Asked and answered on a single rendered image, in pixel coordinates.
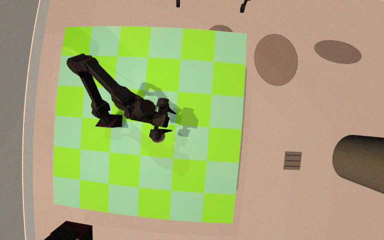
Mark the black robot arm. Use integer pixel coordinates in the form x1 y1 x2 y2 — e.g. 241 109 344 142
66 53 170 128

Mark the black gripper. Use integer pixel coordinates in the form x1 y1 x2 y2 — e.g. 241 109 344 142
143 98 176 141

